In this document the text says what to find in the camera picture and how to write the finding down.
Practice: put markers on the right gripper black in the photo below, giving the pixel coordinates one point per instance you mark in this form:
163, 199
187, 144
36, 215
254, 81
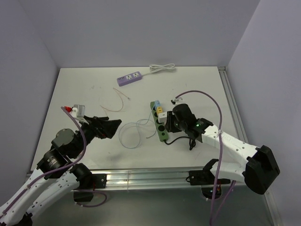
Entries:
170, 116

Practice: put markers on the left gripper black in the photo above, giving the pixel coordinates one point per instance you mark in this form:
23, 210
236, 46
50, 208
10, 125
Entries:
110, 127

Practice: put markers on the white plug adapter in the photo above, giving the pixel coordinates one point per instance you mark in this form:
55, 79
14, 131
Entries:
162, 117

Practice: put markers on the yellow plug adapter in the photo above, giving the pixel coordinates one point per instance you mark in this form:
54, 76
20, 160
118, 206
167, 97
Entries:
159, 110

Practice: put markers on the blue USB charger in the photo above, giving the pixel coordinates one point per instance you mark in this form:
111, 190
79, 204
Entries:
157, 104

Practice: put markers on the purple power strip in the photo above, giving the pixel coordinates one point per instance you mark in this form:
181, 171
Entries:
130, 78

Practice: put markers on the green power strip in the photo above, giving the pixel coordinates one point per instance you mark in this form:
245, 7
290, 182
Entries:
160, 128

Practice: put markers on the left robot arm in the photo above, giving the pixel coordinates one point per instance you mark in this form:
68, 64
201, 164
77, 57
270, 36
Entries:
24, 205

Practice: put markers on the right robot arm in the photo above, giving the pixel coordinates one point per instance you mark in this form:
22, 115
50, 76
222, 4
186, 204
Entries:
255, 166

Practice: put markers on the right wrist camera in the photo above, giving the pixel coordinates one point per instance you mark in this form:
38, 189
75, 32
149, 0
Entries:
176, 101

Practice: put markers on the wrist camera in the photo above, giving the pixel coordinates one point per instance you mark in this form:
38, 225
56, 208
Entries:
176, 101
76, 111

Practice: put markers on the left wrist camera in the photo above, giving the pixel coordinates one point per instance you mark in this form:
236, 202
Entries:
76, 111

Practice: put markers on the aluminium side rail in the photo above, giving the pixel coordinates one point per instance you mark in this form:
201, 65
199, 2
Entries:
240, 130

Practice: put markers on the aluminium front rail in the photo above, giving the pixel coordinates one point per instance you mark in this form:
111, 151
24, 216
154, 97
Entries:
139, 179

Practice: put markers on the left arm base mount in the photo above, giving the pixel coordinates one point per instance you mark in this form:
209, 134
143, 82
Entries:
95, 182

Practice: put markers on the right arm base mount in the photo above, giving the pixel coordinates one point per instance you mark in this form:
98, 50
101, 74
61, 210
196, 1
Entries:
205, 179

